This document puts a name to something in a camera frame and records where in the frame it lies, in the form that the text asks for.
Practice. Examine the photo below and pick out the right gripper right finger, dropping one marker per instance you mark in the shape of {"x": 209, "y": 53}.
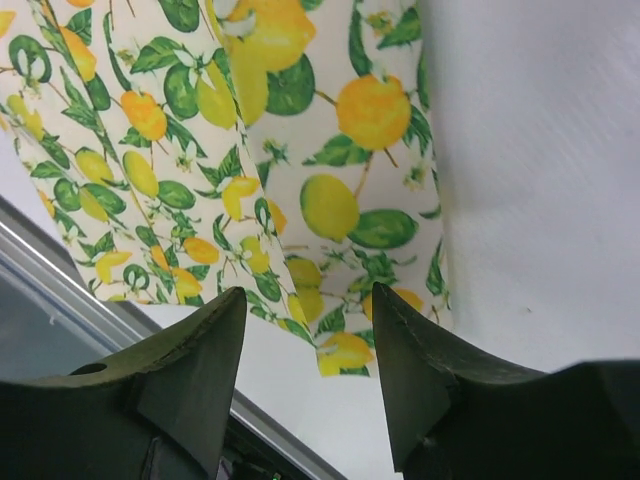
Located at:
{"x": 454, "y": 411}

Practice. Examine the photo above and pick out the lemon print skirt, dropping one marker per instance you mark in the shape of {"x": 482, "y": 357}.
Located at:
{"x": 186, "y": 147}

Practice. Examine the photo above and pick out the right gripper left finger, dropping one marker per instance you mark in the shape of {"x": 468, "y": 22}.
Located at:
{"x": 155, "y": 410}

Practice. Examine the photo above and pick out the aluminium rail frame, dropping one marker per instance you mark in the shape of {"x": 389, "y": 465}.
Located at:
{"x": 51, "y": 326}

